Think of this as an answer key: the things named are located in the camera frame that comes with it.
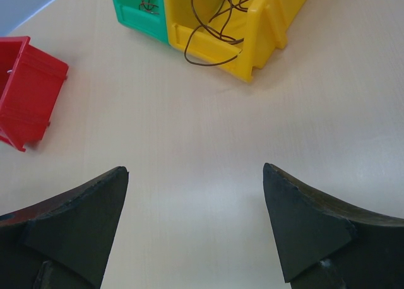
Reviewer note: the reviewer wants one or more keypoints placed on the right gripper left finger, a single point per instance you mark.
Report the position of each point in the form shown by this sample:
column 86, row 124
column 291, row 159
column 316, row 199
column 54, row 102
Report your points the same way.
column 64, row 241

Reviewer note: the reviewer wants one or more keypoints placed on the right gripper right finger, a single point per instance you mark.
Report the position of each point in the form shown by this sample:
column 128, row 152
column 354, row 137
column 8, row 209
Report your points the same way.
column 324, row 242

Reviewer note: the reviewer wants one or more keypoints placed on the red bin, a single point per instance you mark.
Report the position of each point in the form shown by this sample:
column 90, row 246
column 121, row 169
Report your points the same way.
column 31, row 80

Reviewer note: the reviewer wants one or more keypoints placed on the yellow bin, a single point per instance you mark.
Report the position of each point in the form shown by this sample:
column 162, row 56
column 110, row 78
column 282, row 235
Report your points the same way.
column 235, row 35

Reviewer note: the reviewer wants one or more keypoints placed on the right green bin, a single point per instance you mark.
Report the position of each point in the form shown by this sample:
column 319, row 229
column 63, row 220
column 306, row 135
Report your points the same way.
column 146, row 16

